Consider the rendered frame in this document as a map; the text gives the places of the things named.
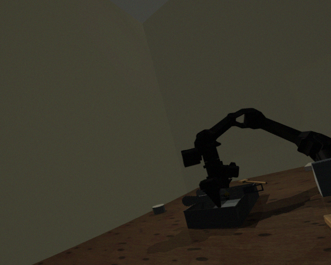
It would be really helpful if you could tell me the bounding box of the grey cylinder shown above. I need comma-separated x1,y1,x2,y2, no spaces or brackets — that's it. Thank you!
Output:
152,204,166,215

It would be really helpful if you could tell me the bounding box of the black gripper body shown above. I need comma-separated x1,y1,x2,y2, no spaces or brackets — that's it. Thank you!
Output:
199,159,233,190

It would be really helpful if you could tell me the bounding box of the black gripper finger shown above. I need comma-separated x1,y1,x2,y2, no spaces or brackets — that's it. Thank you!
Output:
220,179,232,200
203,186,222,208

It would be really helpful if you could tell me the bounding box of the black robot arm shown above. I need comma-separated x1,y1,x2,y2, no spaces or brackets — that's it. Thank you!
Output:
181,108,331,178

